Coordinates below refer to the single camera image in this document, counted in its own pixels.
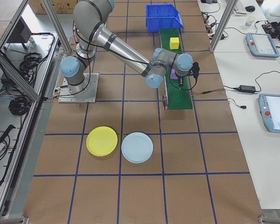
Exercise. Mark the white keyboard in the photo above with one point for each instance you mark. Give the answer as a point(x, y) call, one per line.
point(240, 7)

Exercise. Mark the white paper cup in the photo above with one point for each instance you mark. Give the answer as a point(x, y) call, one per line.
point(249, 21)

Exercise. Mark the black power adapter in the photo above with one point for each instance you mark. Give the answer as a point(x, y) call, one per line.
point(247, 88)

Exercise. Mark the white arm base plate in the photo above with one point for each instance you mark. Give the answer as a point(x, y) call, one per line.
point(91, 93)

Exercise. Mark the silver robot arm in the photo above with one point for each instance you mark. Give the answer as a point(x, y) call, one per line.
point(121, 51)

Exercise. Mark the yellow plate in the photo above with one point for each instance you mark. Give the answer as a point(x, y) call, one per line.
point(102, 141)

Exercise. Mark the aluminium V-shaped frame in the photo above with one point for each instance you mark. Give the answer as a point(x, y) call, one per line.
point(16, 77)

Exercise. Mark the blue plastic bin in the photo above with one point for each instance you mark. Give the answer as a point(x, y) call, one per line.
point(164, 24)

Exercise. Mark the green conveyor belt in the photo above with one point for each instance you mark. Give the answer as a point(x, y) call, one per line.
point(179, 100)

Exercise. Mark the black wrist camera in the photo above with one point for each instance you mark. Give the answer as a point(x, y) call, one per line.
point(196, 70)

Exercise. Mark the purple foam block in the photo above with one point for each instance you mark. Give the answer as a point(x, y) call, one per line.
point(174, 74)

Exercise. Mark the grey connector block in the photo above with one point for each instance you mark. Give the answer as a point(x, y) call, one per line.
point(211, 26)

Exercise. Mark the black small device box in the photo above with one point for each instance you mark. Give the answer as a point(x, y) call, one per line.
point(222, 36)

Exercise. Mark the yellow foam block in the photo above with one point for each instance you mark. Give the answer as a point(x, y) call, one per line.
point(174, 43)

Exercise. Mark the aluminium gantry post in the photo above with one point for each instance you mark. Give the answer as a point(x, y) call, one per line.
point(222, 25)
point(57, 25)

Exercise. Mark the dark grey device box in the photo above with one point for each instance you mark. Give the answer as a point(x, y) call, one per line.
point(210, 1)

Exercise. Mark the grey blue teach pendant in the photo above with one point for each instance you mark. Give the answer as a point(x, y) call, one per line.
point(275, 112)
point(262, 45)

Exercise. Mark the small electronics board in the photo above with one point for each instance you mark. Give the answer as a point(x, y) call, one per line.
point(268, 26)

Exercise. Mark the black box monitor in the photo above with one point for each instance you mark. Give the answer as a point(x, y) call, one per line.
point(19, 31)

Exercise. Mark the brown cardboard box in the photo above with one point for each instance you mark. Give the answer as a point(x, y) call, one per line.
point(60, 7)

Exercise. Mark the black computer mouse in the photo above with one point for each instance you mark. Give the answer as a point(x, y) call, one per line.
point(250, 8)

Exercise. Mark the light blue plate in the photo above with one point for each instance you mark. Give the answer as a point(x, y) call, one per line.
point(137, 147)

